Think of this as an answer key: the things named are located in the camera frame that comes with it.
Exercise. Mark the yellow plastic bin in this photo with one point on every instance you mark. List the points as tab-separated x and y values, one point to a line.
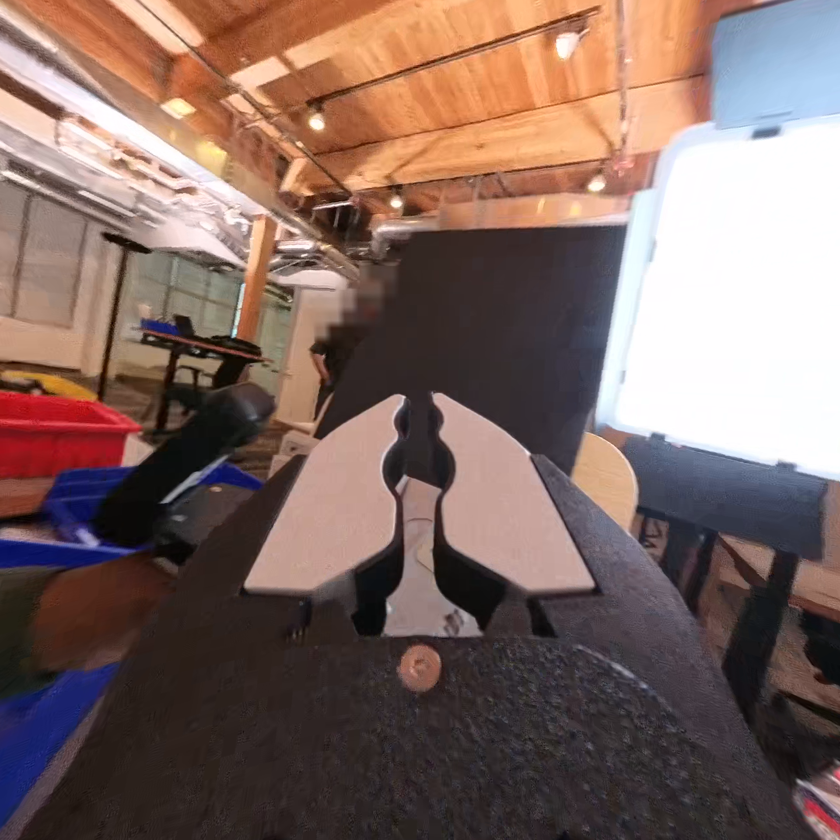
46	384

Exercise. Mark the blue plastic bin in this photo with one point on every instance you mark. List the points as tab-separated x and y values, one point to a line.
72	492
39	722

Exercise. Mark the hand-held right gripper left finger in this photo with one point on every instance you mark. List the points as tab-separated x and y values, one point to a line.
328	518

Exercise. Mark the wooden post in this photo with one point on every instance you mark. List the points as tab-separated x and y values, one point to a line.
257	282

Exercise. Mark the silver ventilation duct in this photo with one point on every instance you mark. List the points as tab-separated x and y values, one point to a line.
341	253

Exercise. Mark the red plastic bin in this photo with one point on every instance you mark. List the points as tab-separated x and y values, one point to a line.
59	433

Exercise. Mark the black backdrop panel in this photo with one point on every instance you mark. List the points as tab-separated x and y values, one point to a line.
492	341

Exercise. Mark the bright studio light panel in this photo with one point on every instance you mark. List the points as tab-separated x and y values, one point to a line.
735	295

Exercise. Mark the wooden table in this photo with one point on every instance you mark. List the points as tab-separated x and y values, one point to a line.
807	584

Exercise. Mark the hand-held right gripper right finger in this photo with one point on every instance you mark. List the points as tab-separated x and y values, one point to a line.
512	518

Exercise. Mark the rounded plywood board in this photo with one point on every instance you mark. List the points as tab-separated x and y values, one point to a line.
607	485

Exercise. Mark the black standing desk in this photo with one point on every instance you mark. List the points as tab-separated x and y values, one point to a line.
210	354

